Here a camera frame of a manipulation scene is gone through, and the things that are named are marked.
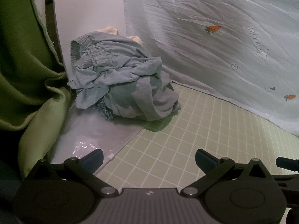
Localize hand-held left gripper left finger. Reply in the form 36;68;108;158
23;149;119;196

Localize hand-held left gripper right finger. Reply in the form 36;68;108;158
181;149;272;196

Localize green grid cutting mat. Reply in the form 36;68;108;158
93;83;299;189

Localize clear plastic zip bag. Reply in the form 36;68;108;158
50;108;146;168

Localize white cabinet panel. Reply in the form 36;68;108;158
33;0;128;80

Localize plaid cloth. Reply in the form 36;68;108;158
93;98;115;122

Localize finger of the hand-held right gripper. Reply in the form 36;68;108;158
276;157;299;171

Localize carrot print quilt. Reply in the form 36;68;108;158
121;0;299;137

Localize green curtain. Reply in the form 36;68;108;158
0;0;73;182

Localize light blue elastic-waist pants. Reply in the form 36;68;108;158
67;31;164;110

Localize cream cloth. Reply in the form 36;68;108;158
95;26;143;45

